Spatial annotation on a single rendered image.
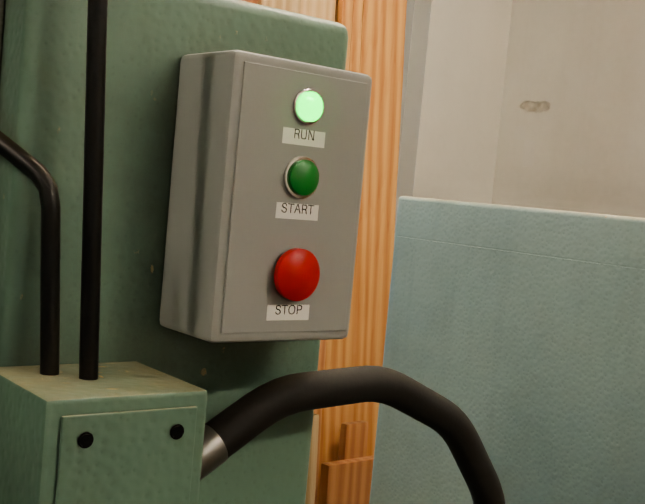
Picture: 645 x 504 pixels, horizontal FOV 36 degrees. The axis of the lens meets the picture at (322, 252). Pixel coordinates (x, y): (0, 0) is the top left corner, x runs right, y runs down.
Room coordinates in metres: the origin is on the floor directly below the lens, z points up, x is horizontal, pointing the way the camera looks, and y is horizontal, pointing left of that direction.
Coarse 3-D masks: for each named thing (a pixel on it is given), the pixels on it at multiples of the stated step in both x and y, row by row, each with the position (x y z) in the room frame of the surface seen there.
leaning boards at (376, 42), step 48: (288, 0) 2.34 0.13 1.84; (336, 0) 2.47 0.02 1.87; (384, 0) 2.54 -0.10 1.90; (384, 48) 2.54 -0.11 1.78; (384, 96) 2.54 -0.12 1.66; (384, 144) 2.54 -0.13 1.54; (384, 192) 2.54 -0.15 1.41; (384, 240) 2.54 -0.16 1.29; (384, 288) 2.54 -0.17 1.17; (384, 336) 2.54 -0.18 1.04; (336, 432) 2.43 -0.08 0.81; (336, 480) 2.25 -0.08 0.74
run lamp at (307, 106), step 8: (296, 96) 0.56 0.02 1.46; (304, 96) 0.56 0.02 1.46; (312, 96) 0.56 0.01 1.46; (296, 104) 0.56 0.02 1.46; (304, 104) 0.56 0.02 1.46; (312, 104) 0.56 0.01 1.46; (320, 104) 0.56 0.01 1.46; (296, 112) 0.56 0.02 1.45; (304, 112) 0.56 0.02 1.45; (312, 112) 0.56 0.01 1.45; (320, 112) 0.56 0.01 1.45; (304, 120) 0.56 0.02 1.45; (312, 120) 0.56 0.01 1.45
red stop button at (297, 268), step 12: (288, 252) 0.55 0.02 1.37; (300, 252) 0.56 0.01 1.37; (276, 264) 0.55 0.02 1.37; (288, 264) 0.55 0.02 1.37; (300, 264) 0.56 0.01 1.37; (312, 264) 0.56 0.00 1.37; (276, 276) 0.55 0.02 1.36; (288, 276) 0.55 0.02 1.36; (300, 276) 0.56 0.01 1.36; (312, 276) 0.56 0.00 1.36; (276, 288) 0.55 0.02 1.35; (288, 288) 0.55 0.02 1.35; (300, 288) 0.56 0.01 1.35; (312, 288) 0.56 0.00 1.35; (300, 300) 0.56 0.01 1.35
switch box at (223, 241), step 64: (192, 64) 0.57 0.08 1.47; (256, 64) 0.54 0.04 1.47; (192, 128) 0.56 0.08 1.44; (256, 128) 0.54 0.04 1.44; (320, 128) 0.57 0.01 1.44; (192, 192) 0.56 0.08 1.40; (256, 192) 0.55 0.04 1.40; (320, 192) 0.57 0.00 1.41; (192, 256) 0.55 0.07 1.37; (256, 256) 0.55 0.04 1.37; (320, 256) 0.58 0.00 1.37; (192, 320) 0.55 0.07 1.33; (256, 320) 0.55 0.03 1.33; (320, 320) 0.58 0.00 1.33
